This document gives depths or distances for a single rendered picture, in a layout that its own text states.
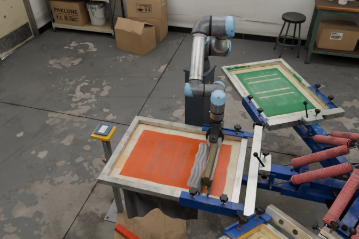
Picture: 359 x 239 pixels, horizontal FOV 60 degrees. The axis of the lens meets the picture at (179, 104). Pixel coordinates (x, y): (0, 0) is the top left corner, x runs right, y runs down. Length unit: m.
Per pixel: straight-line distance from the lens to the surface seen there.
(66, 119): 3.96
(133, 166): 1.94
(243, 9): 5.41
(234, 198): 1.75
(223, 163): 1.94
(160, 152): 2.00
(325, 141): 2.02
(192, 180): 1.84
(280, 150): 3.49
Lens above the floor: 2.39
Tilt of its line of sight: 37 degrees down
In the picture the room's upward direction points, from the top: 1 degrees counter-clockwise
